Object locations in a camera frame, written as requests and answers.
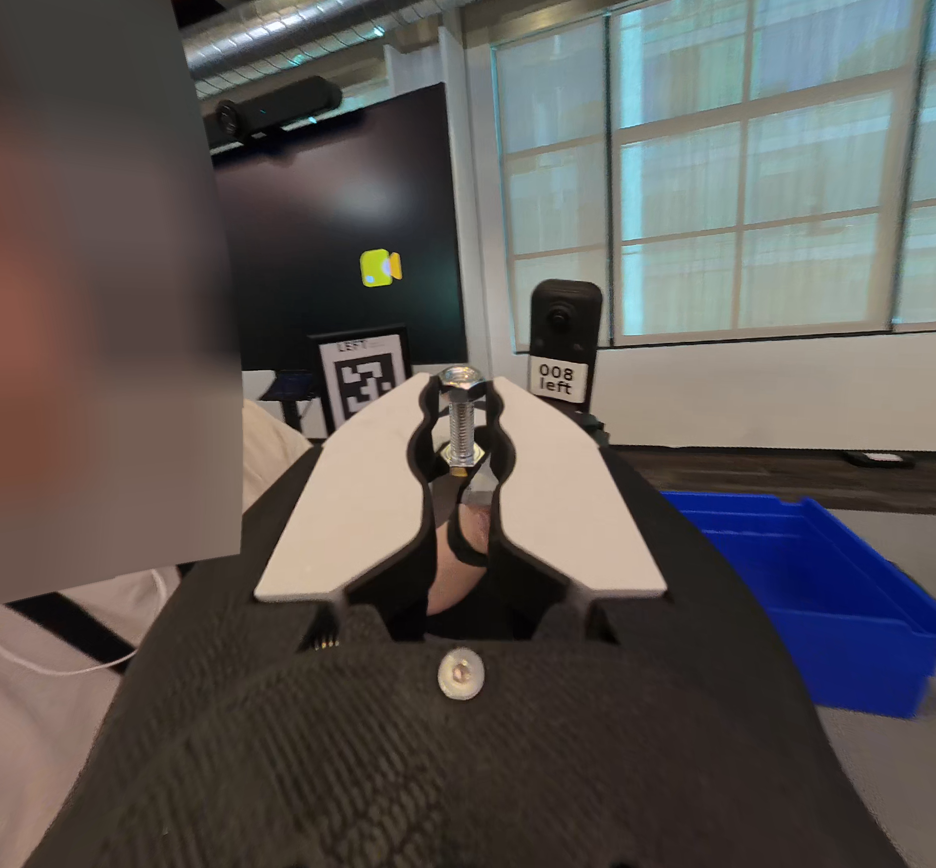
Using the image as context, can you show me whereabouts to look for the silver ceiling air duct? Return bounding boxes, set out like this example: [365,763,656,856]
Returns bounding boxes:
[179,0,681,82]

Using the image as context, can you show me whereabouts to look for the large dark display screen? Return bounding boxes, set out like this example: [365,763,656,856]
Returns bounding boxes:
[211,81,469,373]

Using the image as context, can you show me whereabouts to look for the white thin cable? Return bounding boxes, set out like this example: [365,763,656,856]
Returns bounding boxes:
[0,567,168,677]

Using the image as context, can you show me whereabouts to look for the white-framed window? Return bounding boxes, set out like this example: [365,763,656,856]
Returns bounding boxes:
[488,0,936,355]

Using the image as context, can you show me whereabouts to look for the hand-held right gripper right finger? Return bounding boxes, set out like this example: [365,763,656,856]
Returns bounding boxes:
[488,374,668,609]

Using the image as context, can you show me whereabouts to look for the person's left hand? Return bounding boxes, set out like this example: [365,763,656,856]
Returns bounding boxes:
[427,504,501,617]

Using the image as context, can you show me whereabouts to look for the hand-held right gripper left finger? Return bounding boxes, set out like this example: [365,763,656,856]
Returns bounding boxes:
[253,372,440,641]

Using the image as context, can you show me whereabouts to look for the black video bar camera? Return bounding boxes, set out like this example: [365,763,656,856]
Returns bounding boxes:
[202,75,345,154]

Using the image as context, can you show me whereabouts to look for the framed marker sign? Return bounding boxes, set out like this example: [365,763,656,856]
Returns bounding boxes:
[307,325,412,437]

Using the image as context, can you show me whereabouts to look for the black strap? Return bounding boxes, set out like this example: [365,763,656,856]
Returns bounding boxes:
[6,592,141,676]

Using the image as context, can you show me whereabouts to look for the blue plastic bin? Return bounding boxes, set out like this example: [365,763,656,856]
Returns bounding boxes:
[658,491,936,720]

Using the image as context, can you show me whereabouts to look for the steel hex bolt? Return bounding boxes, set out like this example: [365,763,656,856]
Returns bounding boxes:
[437,398,492,473]

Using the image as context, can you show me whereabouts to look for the small black tilted stand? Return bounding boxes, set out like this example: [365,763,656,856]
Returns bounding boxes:
[258,368,325,437]

